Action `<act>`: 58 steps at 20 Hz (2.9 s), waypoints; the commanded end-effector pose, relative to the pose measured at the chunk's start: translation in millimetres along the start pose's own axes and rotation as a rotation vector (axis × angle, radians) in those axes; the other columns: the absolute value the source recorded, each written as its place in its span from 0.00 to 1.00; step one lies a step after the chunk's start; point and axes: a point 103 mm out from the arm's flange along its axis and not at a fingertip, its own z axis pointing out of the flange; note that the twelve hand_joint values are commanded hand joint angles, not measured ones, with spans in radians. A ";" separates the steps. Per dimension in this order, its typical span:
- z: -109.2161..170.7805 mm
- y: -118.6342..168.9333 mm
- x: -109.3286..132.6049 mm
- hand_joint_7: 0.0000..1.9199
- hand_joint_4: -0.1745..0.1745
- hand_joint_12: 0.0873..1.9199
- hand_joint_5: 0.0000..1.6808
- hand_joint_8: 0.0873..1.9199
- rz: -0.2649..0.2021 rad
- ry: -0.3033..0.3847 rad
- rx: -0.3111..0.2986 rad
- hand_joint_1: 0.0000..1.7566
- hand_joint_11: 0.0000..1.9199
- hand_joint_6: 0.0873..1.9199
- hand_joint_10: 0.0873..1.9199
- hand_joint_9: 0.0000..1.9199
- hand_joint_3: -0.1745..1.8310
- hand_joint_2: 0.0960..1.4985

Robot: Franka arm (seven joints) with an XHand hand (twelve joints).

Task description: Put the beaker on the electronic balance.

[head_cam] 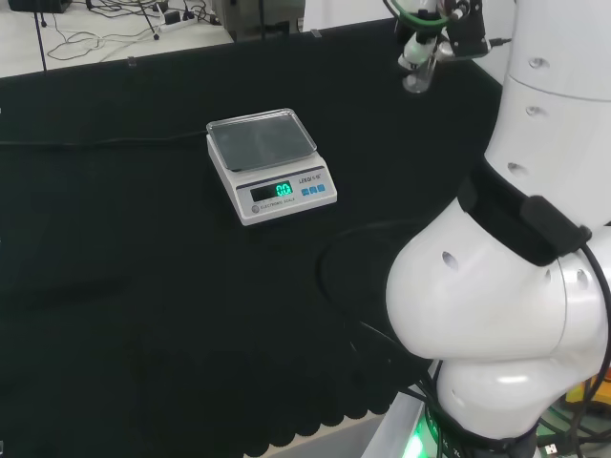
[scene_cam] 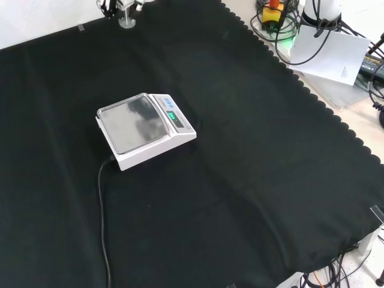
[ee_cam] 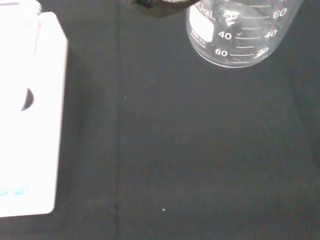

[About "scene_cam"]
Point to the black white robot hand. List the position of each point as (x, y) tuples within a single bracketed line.
[(105, 9)]

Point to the small clear glass beaker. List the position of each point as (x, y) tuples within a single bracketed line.
[(127, 23)]

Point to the white electronic balance steel pan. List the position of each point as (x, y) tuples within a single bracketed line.
[(141, 126)]

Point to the clear cloth clip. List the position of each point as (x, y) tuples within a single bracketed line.
[(376, 213), (81, 27)]

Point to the yellow stop button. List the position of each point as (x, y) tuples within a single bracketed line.
[(273, 13)]

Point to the black bench cloth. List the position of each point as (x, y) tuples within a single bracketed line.
[(210, 195)]

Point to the white paper sheet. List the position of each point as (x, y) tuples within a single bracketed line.
[(336, 60)]

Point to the black power adapter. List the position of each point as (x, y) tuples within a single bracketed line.
[(373, 66)]

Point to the grey base plate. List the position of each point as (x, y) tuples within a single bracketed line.
[(333, 93)]

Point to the aluminium bench frame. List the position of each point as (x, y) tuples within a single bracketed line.
[(370, 249)]

